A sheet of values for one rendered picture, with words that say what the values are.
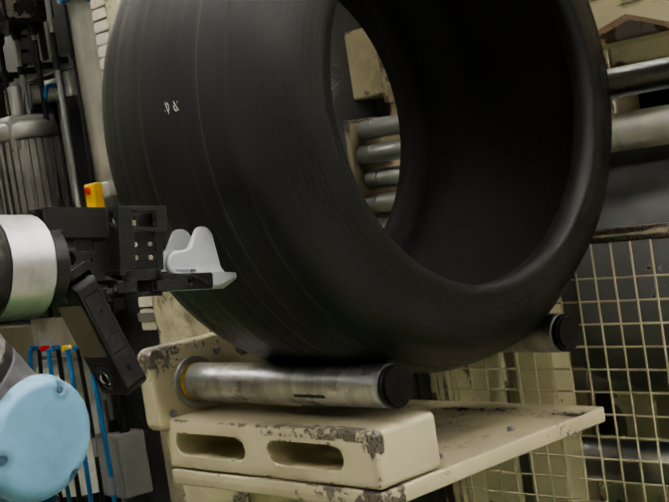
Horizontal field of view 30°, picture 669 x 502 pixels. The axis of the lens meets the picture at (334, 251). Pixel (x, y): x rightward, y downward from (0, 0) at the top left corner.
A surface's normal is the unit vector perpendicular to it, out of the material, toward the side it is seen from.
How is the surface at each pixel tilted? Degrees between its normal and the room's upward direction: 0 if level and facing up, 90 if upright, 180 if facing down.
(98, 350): 110
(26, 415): 98
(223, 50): 79
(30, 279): 105
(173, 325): 90
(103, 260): 90
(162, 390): 90
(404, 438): 90
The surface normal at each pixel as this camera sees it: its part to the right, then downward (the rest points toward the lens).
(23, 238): 0.55, -0.54
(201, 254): 0.70, -0.07
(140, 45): -0.74, -0.16
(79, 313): -0.62, 0.48
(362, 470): -0.73, 0.15
